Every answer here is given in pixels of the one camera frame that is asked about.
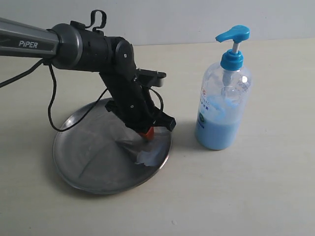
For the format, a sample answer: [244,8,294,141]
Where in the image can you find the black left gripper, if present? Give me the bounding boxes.
[105,82,176,141]

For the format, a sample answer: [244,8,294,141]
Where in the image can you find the blue soap blob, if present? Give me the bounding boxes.
[135,140,171,167]

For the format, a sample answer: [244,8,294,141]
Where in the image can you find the clear blue pump soap bottle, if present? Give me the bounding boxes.
[195,25,252,150]

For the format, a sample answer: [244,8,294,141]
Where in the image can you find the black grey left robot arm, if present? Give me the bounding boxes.
[0,10,176,140]

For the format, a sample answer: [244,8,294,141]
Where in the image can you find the round stainless steel plate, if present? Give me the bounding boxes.
[53,98,172,195]

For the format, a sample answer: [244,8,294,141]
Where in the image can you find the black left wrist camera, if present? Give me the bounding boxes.
[136,68,167,88]

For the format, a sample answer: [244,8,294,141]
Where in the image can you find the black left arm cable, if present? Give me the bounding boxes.
[0,59,109,132]

